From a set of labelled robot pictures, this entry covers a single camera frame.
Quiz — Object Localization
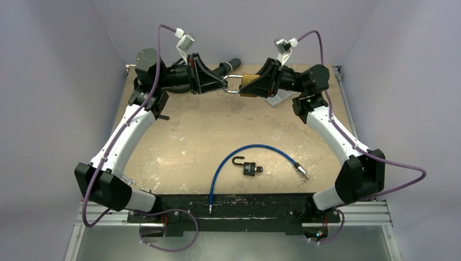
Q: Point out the black handled screwdriver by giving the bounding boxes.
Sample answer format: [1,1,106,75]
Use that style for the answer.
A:
[156,115,170,120]

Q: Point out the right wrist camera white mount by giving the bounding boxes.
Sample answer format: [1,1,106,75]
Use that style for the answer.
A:
[273,38,298,66]

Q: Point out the brass padlock silver shackle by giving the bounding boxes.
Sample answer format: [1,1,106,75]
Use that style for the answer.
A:
[223,74,260,98]

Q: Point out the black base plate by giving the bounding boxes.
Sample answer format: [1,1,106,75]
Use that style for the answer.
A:
[132,193,336,237]

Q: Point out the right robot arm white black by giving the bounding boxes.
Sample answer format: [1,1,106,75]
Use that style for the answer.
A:
[239,58,385,221]

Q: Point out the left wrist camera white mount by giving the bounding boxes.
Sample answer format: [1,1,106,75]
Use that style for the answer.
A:
[175,28,195,62]

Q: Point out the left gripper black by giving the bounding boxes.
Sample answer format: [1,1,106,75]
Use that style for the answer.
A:
[158,54,229,95]

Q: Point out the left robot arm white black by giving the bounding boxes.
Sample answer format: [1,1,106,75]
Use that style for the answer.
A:
[74,48,241,222]

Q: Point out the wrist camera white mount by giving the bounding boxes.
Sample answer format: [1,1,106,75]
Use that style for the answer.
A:
[175,28,195,62]
[273,38,298,66]

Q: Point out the blue cable lock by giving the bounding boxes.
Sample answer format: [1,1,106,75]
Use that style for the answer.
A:
[208,144,309,215]

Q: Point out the small silver keys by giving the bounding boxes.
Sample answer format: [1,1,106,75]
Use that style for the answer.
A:
[297,176,309,187]

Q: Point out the clear plastic organizer box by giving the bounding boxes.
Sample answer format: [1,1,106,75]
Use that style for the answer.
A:
[265,90,297,107]

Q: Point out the black padlock with key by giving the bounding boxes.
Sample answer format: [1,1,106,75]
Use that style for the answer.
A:
[232,156,264,177]

